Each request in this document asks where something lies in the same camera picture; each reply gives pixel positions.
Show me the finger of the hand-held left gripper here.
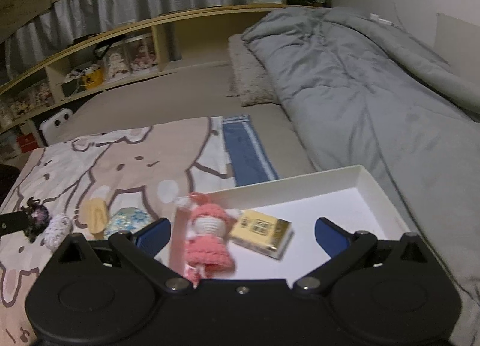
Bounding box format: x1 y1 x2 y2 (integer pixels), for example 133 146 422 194
0 211 32 237

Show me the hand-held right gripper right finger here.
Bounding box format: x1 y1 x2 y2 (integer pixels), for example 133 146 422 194
292 217 440 291

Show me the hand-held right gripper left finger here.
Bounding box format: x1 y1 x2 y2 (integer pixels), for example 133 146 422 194
54 217 194 291

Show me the white box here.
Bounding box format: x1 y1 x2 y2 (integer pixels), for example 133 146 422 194
161 164 421 283

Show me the pale crochet toy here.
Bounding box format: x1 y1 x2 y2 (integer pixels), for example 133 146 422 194
42 214 73 249

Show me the pink crochet doll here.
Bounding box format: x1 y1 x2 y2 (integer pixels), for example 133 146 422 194
174 192 242 287

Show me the oval wooden piece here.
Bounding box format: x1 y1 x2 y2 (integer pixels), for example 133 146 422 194
82 198 109 241

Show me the blue floral round pouch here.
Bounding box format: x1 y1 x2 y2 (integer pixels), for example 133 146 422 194
104 207 152 240

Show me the black chair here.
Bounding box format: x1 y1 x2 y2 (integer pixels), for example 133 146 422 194
0 164 21 204

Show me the clear storage bin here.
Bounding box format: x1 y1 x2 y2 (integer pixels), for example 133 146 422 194
0 132 19 161

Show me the yellow small box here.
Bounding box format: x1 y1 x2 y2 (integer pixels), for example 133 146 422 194
229 209 293 260

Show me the red box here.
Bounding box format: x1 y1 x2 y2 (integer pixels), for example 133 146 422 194
17 134 38 154

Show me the printed blanket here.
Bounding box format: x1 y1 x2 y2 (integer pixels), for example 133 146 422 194
0 117 235 346

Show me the white device with two holes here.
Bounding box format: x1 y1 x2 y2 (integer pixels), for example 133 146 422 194
39 108 74 146

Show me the row of small figurines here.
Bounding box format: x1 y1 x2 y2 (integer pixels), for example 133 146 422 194
0 82 53 122

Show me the bed with beige sheet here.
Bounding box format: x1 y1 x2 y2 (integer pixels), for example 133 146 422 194
64 61 316 182

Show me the black box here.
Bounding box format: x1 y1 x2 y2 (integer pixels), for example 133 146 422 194
62 76 85 99

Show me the grey duvet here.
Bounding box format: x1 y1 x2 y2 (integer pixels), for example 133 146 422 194
242 7 480 332

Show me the yellow bag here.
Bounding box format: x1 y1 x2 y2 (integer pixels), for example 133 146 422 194
80 67 104 91

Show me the doll in clear case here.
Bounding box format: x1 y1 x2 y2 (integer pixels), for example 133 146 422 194
129 37 158 71
105 52 132 80

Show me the fuzzy grey pillow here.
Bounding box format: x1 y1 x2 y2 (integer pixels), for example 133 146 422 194
226 34 279 107

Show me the wooden headboard shelf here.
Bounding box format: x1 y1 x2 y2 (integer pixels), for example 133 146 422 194
0 4 293 167

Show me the small white device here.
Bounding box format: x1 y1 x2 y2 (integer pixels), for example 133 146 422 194
369 13 394 27

